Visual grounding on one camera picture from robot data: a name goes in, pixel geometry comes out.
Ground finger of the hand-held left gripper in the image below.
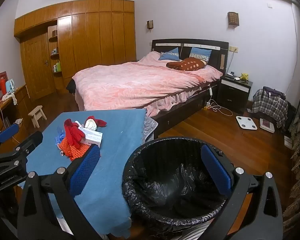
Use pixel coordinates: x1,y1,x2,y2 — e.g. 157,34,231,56
0,131,44,173
0,123,21,155

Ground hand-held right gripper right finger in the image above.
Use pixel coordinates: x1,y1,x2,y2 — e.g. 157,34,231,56
201,144,284,240

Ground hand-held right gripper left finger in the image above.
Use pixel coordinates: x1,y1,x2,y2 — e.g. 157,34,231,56
16,144,108,240

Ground orange mesh bag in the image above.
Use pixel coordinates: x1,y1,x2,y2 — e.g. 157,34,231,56
58,139,90,162

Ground blue plastic bag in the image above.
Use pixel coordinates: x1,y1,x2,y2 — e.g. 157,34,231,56
54,126,67,147

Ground white medicine box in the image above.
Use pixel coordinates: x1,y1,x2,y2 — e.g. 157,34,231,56
77,127,103,147

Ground red glove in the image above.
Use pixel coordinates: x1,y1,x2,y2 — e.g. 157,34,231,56
64,118,86,148

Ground small white plastic bag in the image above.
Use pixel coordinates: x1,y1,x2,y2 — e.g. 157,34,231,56
84,119,98,132

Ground trash bin with black bag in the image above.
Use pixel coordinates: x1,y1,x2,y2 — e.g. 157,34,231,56
122,136,237,233

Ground small wooden stool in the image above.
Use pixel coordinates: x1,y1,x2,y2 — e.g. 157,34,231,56
28,106,47,128

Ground blue tablecloth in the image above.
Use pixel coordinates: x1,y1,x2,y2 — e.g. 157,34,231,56
18,109,147,239

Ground wooden side desk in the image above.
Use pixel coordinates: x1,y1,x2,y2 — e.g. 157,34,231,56
0,84,30,140

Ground light blue kettle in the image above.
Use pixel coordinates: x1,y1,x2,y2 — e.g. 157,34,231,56
5,79,16,93

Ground white bathroom scale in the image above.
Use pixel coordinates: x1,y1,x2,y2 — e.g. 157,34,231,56
236,116,258,130

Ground black cloth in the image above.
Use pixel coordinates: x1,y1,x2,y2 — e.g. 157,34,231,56
66,79,77,95

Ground white scale with dark panel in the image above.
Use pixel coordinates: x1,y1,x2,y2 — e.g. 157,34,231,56
259,117,276,133

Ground wooden door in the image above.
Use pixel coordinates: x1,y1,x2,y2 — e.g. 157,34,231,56
20,32,56,100

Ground dark nightstand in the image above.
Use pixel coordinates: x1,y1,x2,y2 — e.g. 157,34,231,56
217,74,253,114

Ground grey quilted cloth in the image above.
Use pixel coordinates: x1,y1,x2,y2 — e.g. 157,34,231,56
140,114,158,143

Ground plaid cloth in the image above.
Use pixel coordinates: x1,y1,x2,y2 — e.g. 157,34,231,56
251,87,289,129

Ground dark purple garment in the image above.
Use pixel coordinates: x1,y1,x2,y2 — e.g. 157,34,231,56
262,86,287,99

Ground bed with pink blanket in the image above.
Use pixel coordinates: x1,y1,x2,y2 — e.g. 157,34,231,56
72,51,223,117

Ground brown dotted pillow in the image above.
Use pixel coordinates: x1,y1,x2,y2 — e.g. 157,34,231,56
166,57,207,71

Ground blue pillow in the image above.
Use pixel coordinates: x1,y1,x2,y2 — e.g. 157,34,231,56
189,47,212,62
158,47,180,61

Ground wooden wardrobe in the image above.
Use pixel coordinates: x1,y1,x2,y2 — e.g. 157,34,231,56
14,0,137,95

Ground white cloth with cables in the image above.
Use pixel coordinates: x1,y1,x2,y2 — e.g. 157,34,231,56
2,92,18,105

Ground white power cable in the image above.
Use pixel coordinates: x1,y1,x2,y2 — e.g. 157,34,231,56
210,99,233,117

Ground dark wooden bed frame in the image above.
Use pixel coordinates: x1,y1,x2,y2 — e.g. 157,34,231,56
150,39,230,137

